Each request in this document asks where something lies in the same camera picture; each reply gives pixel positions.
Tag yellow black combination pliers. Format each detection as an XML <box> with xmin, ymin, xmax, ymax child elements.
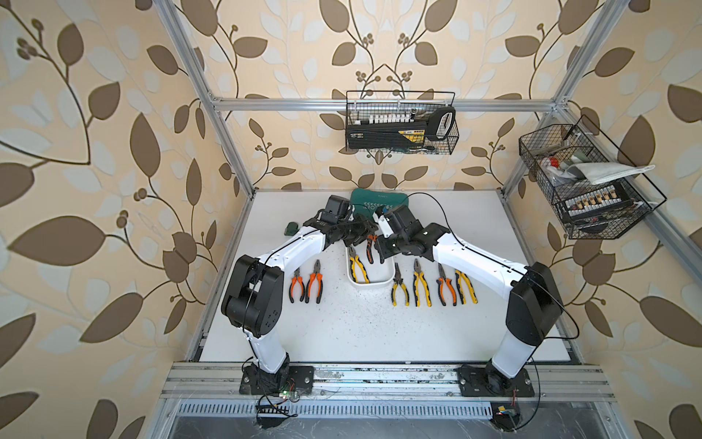
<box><xmin>413</xmin><ymin>258</ymin><xmax>431</xmax><ymax>307</ymax></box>

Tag orange black long-nose pliers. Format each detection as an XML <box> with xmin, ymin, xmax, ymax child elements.
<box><xmin>437</xmin><ymin>263</ymin><xmax>457</xmax><ymax>307</ymax></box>

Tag white plastic storage box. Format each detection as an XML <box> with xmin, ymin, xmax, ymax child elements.
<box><xmin>346</xmin><ymin>246</ymin><xmax>395</xmax><ymax>289</ymax></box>

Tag orange black combination pliers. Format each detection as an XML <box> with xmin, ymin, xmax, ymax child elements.
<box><xmin>305</xmin><ymin>260</ymin><xmax>324</xmax><ymax>304</ymax></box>

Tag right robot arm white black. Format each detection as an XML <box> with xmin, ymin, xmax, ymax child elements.
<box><xmin>373</xmin><ymin>205</ymin><xmax>563</xmax><ymax>397</ymax></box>

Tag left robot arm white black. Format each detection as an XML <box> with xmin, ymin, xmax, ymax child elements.
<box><xmin>220</xmin><ymin>195</ymin><xmax>378</xmax><ymax>396</ymax></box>

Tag socket set box in basket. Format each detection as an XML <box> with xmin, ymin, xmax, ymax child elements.
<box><xmin>562</xmin><ymin>183</ymin><xmax>635</xmax><ymax>221</ymax></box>

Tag green plastic tool case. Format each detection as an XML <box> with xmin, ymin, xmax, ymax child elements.
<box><xmin>350</xmin><ymin>188</ymin><xmax>409</xmax><ymax>219</ymax></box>

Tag black yellow tool in basket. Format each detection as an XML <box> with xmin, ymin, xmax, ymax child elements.
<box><xmin>346</xmin><ymin>106</ymin><xmax>460</xmax><ymax>155</ymax></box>

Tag white papers in basket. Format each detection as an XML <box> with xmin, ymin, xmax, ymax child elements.
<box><xmin>566</xmin><ymin>162</ymin><xmax>656</xmax><ymax>185</ymax></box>

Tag back black wire basket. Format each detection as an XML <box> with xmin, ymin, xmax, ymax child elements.
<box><xmin>345</xmin><ymin>89</ymin><xmax>460</xmax><ymax>155</ymax></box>

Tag black wire basket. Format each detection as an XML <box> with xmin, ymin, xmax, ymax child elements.
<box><xmin>519</xmin><ymin>115</ymin><xmax>667</xmax><ymax>240</ymax></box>
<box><xmin>345</xmin><ymin>89</ymin><xmax>460</xmax><ymax>155</ymax></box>

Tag right black wire basket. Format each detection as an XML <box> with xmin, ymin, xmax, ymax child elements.
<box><xmin>519</xmin><ymin>115</ymin><xmax>667</xmax><ymax>240</ymax></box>

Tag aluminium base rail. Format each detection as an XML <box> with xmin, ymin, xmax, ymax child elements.
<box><xmin>161</xmin><ymin>362</ymin><xmax>615</xmax><ymax>402</ymax></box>

